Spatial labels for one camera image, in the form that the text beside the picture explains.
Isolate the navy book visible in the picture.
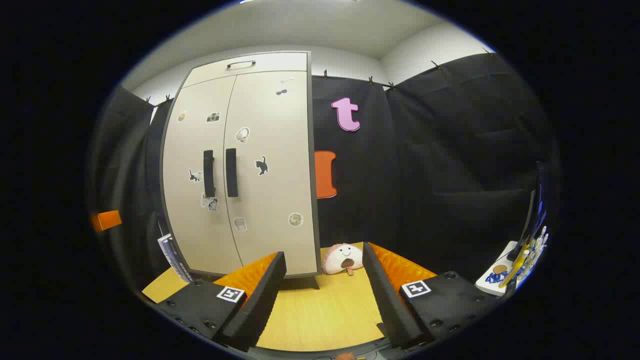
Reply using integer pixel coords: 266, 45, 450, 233
172, 250, 195, 284

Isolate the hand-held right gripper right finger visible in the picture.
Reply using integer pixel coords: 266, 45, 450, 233
362, 242, 502, 350

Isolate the white book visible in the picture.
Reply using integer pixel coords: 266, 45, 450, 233
157, 233, 177, 266

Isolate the grey-blue book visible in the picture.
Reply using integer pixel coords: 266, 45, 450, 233
165, 240, 186, 278

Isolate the yellow tool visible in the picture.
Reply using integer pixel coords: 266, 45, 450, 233
499, 245, 531, 289

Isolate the white tray with blue print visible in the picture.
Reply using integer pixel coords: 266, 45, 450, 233
475, 241, 521, 297

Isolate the white cabinet drawer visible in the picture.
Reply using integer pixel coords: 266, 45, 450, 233
182, 51, 309, 89

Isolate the cabinet door with camera sticker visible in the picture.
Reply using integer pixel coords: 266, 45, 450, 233
160, 75, 245, 277

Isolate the pink white plush toy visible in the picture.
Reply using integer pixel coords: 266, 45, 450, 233
321, 243, 364, 276

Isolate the black backdrop cloth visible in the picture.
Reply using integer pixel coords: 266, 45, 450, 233
87, 52, 558, 301

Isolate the white double-door shoe cabinet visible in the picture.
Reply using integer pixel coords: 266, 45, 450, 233
159, 50, 323, 291

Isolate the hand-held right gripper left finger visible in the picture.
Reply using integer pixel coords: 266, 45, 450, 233
157, 251, 288, 353

